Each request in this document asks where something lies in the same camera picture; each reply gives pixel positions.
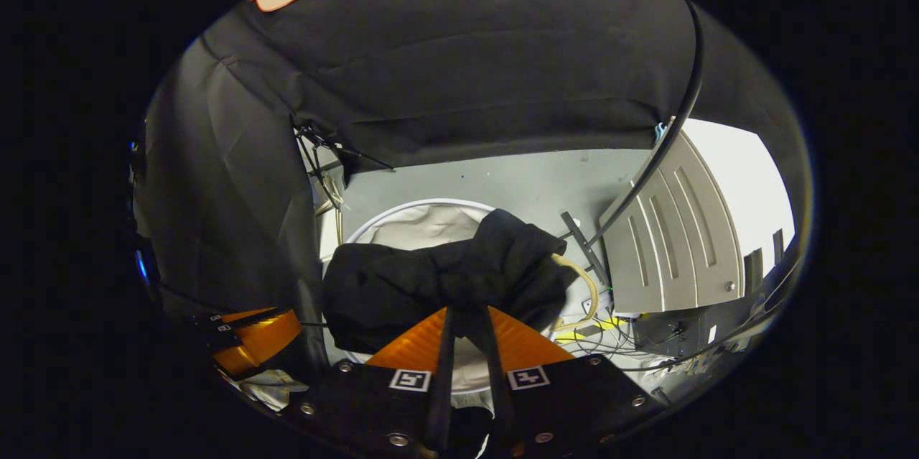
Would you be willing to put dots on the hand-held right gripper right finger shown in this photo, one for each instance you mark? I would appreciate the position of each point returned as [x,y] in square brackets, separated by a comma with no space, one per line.
[502,401]

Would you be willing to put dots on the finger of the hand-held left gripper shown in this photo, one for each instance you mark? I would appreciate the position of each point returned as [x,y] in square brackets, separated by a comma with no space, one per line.
[258,337]

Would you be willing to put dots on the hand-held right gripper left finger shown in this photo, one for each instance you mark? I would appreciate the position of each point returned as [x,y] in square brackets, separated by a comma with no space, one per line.
[441,401]

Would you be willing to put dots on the black jacket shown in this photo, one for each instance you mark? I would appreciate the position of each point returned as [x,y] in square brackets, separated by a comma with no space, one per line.
[431,279]

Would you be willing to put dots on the white laundry hamper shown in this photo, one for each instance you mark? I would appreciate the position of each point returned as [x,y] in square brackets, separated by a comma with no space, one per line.
[423,229]

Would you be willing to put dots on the black metal clothes rack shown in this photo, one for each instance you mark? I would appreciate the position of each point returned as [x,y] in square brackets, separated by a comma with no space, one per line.
[689,100]

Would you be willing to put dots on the white crumpled cloth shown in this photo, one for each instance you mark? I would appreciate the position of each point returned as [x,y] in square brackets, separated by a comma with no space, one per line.
[269,386]

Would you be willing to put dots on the black electronics box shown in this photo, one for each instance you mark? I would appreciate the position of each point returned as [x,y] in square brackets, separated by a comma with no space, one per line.
[682,333]

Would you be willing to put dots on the grey ribbed metal panel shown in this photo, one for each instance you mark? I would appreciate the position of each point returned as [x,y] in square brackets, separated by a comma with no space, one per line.
[675,243]

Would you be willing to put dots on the black backdrop cloth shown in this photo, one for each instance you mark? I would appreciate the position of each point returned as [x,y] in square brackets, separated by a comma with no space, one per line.
[467,49]

